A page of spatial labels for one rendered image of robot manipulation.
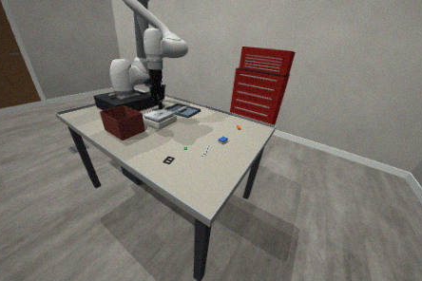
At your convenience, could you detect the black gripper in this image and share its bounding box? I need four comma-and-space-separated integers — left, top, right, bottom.
149, 69, 165, 110

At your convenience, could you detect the red open box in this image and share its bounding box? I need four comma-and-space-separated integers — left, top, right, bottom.
100, 105, 144, 141

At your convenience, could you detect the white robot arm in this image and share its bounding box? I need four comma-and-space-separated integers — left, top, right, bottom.
109, 0, 188, 101

